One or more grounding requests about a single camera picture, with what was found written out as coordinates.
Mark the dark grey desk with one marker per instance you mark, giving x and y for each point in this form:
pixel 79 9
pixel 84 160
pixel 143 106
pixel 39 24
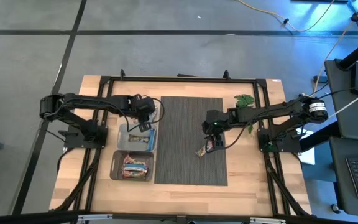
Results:
pixel 343 124
pixel 340 186

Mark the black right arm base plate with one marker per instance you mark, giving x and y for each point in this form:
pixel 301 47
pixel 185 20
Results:
pixel 291 146

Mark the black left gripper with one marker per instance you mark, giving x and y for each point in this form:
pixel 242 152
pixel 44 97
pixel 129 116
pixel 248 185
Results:
pixel 143 107

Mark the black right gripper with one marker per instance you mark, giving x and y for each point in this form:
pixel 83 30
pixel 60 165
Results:
pixel 211 127

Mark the green leafy artificial plant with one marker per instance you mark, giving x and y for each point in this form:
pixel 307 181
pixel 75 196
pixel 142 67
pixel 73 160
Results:
pixel 244 100

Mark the black rig crossbeam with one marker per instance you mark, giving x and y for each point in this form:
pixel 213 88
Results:
pixel 26 217

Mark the small black power adapter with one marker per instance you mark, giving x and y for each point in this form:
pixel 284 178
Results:
pixel 320 78

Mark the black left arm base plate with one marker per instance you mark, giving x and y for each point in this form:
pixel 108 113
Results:
pixel 70 141

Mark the black caster wheel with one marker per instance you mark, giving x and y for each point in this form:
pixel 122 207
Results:
pixel 336 208

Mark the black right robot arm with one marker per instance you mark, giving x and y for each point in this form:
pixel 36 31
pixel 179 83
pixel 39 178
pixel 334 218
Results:
pixel 269 112

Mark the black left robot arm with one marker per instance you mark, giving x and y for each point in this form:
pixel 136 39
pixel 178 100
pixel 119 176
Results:
pixel 89 101

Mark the red green blue granola bar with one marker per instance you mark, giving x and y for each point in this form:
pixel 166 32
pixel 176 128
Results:
pixel 201 152

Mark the dark grey plastic bin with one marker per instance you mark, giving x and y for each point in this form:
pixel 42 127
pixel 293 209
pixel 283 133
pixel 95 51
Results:
pixel 115 168

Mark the red wrapper granola bar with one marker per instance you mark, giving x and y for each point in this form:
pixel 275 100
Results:
pixel 134 160

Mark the silver metal bracket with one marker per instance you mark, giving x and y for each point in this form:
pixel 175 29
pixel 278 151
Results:
pixel 95 217
pixel 267 221

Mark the blue wrapper granola bar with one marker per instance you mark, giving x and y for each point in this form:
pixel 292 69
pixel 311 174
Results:
pixel 152 141

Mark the dark grey woven mat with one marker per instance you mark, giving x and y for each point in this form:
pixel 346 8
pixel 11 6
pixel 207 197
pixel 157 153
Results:
pixel 182 155

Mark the black metal table frame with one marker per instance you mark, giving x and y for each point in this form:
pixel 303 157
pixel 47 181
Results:
pixel 182 80

